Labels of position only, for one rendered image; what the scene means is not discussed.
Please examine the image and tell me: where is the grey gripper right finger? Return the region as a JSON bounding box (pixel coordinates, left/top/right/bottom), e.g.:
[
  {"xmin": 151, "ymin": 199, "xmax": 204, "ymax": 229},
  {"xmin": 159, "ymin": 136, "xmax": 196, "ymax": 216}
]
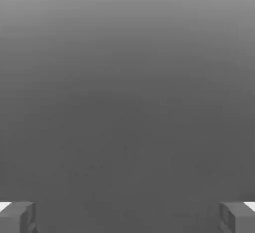
[{"xmin": 218, "ymin": 201, "xmax": 255, "ymax": 233}]

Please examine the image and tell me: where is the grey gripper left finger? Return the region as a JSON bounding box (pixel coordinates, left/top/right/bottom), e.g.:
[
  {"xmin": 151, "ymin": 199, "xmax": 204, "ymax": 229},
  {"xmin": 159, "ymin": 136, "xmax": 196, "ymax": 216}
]
[{"xmin": 0, "ymin": 201, "xmax": 38, "ymax": 233}]

